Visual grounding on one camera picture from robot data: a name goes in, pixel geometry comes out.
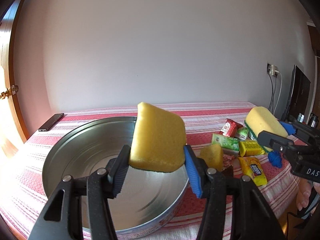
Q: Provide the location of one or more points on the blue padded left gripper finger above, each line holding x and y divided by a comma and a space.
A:
252, 217

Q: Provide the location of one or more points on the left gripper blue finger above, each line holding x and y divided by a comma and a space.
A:
292, 126

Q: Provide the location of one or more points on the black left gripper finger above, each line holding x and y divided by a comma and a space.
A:
61, 217

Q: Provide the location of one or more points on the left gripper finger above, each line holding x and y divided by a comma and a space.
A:
272, 142

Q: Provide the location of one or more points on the yellow biscuit packet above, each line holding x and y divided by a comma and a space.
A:
250, 148

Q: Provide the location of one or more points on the yellow green scouring sponge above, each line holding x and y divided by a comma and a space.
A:
261, 119

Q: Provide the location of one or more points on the yellow snack bag blue logo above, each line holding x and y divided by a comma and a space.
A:
251, 167

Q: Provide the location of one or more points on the pink floral brown packet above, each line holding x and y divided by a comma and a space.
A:
227, 169

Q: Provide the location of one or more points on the small green tissue pack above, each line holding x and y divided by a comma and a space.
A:
242, 133

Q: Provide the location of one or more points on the large green tissue pack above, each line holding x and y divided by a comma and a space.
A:
229, 145

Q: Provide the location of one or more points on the red snack packet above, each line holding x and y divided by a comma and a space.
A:
230, 128

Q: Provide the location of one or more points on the small yellow sponge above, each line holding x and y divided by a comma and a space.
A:
213, 156

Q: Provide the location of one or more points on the round silver metal tin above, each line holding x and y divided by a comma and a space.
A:
147, 201

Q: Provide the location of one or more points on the yellow sponge with green base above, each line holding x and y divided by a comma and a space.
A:
158, 140

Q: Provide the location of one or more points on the person's right hand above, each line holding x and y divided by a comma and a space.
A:
304, 192

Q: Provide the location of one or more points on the small bottles on dresser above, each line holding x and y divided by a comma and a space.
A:
300, 117

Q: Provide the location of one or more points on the steel thermos jug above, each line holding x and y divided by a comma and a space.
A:
313, 120

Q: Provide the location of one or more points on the black flat television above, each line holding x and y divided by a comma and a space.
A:
298, 95

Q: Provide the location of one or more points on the red white striped bedspread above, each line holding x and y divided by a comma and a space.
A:
23, 197

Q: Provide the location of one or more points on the black smartphone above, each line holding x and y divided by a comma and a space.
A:
50, 123

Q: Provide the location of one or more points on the wooden door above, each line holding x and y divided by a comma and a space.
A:
14, 132

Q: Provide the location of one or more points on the wall power socket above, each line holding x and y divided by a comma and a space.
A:
272, 69

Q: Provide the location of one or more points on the brass door handle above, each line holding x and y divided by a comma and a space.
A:
9, 92

